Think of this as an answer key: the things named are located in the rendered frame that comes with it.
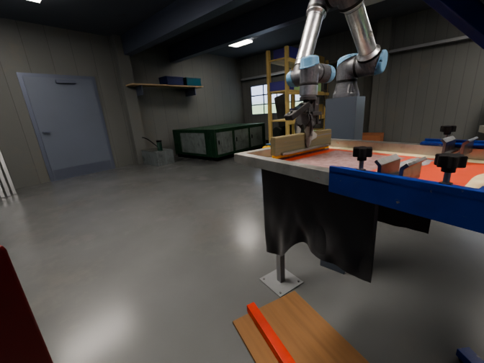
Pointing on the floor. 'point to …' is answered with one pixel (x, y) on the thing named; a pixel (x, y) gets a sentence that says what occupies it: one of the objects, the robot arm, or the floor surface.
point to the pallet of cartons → (373, 136)
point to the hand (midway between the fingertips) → (302, 144)
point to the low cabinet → (218, 140)
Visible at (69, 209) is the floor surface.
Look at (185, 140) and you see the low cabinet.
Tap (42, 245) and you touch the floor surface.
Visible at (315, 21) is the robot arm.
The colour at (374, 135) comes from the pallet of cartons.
